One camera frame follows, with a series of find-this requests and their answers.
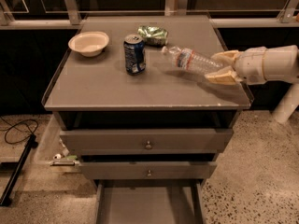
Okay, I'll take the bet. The black cable on floor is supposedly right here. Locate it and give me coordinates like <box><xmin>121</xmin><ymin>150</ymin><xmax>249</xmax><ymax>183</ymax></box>
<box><xmin>0</xmin><ymin>115</ymin><xmax>39</xmax><ymax>146</ymax></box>

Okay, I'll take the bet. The grey top drawer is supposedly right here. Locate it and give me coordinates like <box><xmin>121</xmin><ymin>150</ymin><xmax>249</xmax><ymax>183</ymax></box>
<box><xmin>60</xmin><ymin>129</ymin><xmax>234</xmax><ymax>156</ymax></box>

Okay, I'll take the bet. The clear plastic water bottle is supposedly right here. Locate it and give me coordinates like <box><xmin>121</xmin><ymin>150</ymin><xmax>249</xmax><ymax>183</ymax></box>
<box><xmin>162</xmin><ymin>46</ymin><xmax>224</xmax><ymax>75</ymax></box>

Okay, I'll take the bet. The grey middle drawer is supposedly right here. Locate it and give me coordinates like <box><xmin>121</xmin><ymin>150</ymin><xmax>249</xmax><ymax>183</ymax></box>
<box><xmin>79</xmin><ymin>161</ymin><xmax>217</xmax><ymax>180</ymax></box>

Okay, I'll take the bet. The white paper bowl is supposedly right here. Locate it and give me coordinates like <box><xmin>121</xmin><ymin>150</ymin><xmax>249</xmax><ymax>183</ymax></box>
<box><xmin>68</xmin><ymin>32</ymin><xmax>109</xmax><ymax>57</ymax></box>

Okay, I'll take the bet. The blue soda can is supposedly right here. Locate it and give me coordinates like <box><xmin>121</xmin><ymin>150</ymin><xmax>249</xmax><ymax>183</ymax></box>
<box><xmin>123</xmin><ymin>34</ymin><xmax>146</xmax><ymax>75</ymax></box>

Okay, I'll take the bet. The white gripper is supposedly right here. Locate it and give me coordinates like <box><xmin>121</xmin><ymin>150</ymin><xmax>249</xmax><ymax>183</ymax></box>
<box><xmin>205</xmin><ymin>47</ymin><xmax>266</xmax><ymax>85</ymax></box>

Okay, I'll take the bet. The white pipe leg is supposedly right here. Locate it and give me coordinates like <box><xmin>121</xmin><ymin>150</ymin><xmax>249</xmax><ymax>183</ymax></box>
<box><xmin>272</xmin><ymin>84</ymin><xmax>299</xmax><ymax>123</ymax></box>

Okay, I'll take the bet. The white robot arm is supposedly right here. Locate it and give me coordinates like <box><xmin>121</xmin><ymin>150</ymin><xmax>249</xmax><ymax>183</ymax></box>
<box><xmin>205</xmin><ymin>45</ymin><xmax>299</xmax><ymax>85</ymax></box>

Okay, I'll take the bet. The metal window railing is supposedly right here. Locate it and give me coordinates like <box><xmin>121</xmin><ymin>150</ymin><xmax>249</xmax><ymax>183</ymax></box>
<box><xmin>0</xmin><ymin>0</ymin><xmax>299</xmax><ymax>29</ymax></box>

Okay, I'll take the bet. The grey bottom drawer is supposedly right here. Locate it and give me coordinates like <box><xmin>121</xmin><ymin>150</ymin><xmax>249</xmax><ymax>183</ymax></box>
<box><xmin>94</xmin><ymin>179</ymin><xmax>206</xmax><ymax>224</ymax></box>

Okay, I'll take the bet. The grey drawer cabinet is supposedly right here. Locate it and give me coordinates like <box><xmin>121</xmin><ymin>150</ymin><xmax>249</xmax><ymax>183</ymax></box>
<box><xmin>41</xmin><ymin>14</ymin><xmax>254</xmax><ymax>224</ymax></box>

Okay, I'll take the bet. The clear plastic side bin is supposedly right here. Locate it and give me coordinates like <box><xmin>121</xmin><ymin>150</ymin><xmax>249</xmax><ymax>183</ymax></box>
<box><xmin>33</xmin><ymin>116</ymin><xmax>80</xmax><ymax>173</ymax></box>

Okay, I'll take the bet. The grey drawer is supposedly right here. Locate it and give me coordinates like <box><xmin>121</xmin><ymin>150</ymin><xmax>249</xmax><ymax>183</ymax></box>
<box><xmin>79</xmin><ymin>161</ymin><xmax>217</xmax><ymax>180</ymax></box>
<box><xmin>60</xmin><ymin>129</ymin><xmax>234</xmax><ymax>156</ymax></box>
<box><xmin>94</xmin><ymin>179</ymin><xmax>206</xmax><ymax>224</ymax></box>

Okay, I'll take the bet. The black metal floor bar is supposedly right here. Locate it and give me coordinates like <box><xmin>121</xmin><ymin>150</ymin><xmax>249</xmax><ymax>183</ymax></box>
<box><xmin>0</xmin><ymin>134</ymin><xmax>38</xmax><ymax>206</ymax></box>

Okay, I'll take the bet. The green crumpled chip bag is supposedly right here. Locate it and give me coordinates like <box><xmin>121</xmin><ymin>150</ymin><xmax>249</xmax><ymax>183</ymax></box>
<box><xmin>137</xmin><ymin>25</ymin><xmax>168</xmax><ymax>47</ymax></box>

